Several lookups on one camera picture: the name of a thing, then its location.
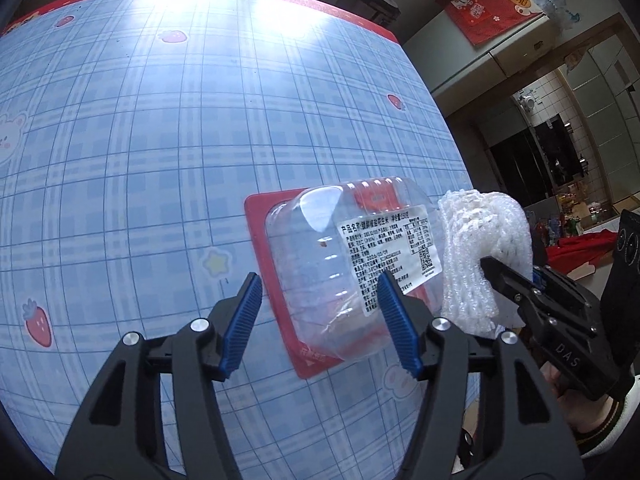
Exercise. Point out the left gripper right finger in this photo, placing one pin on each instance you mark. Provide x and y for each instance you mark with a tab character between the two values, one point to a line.
407	320

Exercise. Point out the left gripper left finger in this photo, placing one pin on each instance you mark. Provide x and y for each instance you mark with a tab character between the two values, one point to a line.
232	320

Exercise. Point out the clear box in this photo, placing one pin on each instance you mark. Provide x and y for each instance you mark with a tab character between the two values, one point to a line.
320	252

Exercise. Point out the white sleeve forearm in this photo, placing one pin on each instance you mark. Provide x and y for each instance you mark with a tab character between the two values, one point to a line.
619	420

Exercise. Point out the black kitchen stove unit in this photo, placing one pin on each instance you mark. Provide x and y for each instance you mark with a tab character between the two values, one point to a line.
535	163

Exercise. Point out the person's right hand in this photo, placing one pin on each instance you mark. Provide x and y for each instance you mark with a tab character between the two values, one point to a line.
587	419

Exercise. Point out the blue plaid tablecloth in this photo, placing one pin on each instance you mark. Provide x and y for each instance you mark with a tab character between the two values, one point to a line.
132	132

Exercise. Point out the cream refrigerator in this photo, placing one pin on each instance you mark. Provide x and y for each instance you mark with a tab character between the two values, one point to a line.
457	73

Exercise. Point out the electric pressure cooker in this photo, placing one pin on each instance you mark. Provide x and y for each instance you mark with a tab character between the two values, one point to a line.
382	12

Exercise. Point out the red fridge cover cloth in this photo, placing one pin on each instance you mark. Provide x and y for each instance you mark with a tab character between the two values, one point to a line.
484	20

